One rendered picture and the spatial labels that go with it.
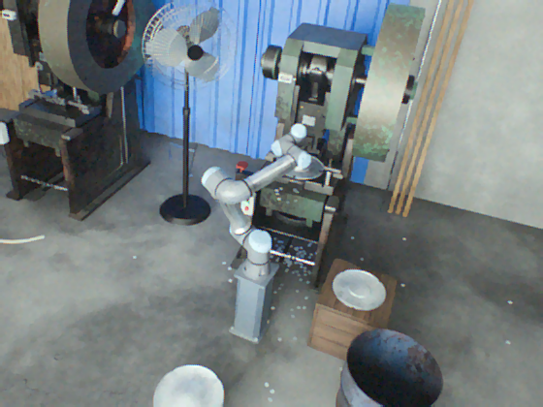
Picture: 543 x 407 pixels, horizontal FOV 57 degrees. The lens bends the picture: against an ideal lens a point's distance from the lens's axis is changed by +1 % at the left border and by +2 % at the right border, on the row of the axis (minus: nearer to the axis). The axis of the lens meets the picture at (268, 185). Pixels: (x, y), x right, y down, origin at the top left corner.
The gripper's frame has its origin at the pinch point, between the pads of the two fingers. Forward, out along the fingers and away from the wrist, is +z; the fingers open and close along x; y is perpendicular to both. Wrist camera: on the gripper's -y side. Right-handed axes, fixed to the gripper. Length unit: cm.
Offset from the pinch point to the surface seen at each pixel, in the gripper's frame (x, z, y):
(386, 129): 5, -40, 44
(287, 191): -1.3, 23.9, -2.6
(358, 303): -57, 30, 50
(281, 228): -9, 57, -4
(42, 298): -92, 52, -128
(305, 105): 32.5, -16.6, -0.8
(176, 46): 51, -26, -84
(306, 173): 6.2, 12.3, 7.1
